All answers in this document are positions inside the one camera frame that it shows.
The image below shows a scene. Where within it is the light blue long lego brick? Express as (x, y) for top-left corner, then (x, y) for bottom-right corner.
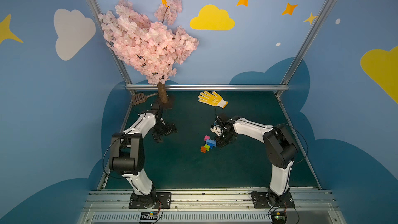
(206, 140), (217, 148)

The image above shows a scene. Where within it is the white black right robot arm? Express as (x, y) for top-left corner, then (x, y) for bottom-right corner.
(210, 114), (299, 197)

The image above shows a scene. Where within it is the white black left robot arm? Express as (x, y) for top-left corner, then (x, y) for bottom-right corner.
(107, 103), (177, 197)

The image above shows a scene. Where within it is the brown plastic slotted scoop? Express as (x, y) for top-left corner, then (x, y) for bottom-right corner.
(132, 92), (158, 105)

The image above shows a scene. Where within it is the yellow white work glove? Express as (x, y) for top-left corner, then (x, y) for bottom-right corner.
(198, 91), (228, 108)

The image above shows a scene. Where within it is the artificial pink blossom tree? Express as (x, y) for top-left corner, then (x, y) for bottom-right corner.
(98, 0), (199, 103)

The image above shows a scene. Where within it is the left green circuit board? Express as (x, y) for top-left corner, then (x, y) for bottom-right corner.
(139, 212), (159, 223)

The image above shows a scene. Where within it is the green circuit board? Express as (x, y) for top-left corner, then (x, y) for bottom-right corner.
(139, 212), (159, 223)
(270, 211), (287, 224)

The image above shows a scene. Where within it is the right green circuit board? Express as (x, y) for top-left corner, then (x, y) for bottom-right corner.
(270, 211), (287, 224)

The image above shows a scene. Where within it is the horizontal aluminium back rail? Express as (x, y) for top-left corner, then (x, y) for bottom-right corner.
(125, 83), (289, 92)

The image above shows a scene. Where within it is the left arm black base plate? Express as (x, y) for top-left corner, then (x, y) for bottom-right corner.
(128, 191), (172, 209)

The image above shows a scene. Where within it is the right side table rail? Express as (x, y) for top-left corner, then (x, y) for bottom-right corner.
(275, 94), (322, 189)

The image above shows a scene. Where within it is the table rail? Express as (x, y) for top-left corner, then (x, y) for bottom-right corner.
(275, 94), (322, 189)
(96, 99), (134, 191)

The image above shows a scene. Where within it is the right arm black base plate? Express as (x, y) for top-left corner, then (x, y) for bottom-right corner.
(250, 190), (295, 208)

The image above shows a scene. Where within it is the left side table rail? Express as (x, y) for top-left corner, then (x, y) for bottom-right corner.
(96, 99), (134, 191)

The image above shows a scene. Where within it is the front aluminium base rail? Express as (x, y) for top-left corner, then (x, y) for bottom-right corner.
(78, 187), (346, 224)

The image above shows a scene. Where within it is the left diagonal aluminium post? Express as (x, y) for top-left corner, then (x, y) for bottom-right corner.
(74, 0), (137, 95)

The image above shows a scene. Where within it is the diagonal aluminium post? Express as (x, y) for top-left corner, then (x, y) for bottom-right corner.
(280, 0), (338, 91)
(74, 0), (137, 95)

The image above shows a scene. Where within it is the right diagonal aluminium post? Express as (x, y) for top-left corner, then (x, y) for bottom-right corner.
(280, 0), (338, 91)

